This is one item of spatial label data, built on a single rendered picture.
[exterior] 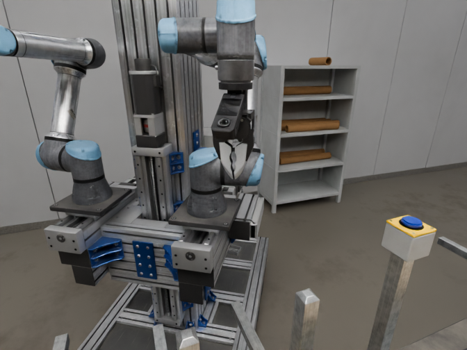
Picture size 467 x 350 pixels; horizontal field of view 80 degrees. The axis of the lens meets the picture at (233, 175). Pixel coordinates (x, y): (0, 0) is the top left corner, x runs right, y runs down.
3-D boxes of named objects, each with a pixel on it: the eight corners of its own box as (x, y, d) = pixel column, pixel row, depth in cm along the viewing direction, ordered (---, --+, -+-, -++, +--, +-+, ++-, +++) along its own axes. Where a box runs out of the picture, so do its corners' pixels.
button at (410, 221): (395, 223, 63) (397, 217, 63) (408, 220, 65) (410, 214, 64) (412, 232, 60) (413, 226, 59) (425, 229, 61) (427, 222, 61)
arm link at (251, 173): (223, 185, 107) (228, 44, 108) (263, 187, 106) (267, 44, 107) (219, 185, 95) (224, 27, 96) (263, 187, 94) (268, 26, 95)
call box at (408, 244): (379, 248, 67) (386, 219, 64) (401, 242, 69) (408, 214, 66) (406, 266, 61) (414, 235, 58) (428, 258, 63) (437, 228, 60)
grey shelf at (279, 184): (257, 196, 354) (261, 65, 297) (318, 187, 380) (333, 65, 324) (272, 213, 314) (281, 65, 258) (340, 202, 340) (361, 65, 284)
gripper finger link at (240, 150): (250, 172, 69) (251, 135, 65) (246, 182, 63) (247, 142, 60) (238, 171, 69) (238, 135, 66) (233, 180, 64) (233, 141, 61)
